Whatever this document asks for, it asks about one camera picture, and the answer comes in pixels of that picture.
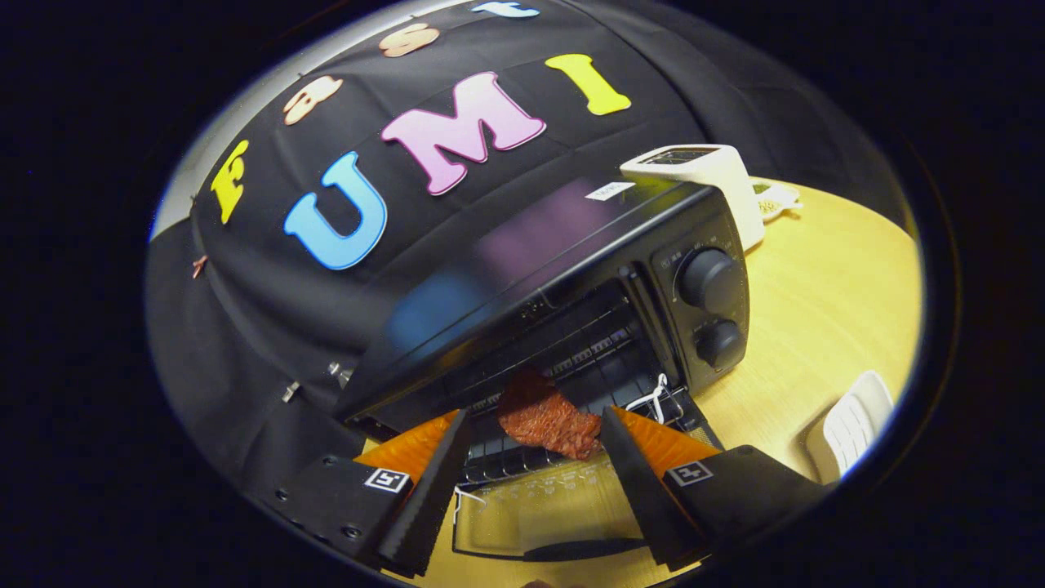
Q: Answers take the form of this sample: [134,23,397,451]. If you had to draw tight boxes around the black toaster oven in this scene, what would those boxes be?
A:
[335,176,752,564]

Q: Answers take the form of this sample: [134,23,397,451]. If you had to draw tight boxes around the reddish brown meat slice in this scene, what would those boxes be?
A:
[496,369,603,461]

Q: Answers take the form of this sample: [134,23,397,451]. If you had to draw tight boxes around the white divided dish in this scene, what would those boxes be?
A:
[749,176,803,223]

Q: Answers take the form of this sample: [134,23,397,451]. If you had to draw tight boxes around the black backdrop cloth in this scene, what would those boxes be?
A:
[145,0,915,523]

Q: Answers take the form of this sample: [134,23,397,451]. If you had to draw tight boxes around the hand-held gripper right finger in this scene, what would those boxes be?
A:
[600,406,834,572]

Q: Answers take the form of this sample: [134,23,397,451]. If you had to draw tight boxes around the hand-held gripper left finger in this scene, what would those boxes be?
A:
[273,408,471,579]

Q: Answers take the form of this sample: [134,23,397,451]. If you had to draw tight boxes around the white ribbed tray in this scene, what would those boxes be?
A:
[807,370,895,483]

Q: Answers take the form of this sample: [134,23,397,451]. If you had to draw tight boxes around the white pop-up toaster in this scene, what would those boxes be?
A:
[619,144,767,252]

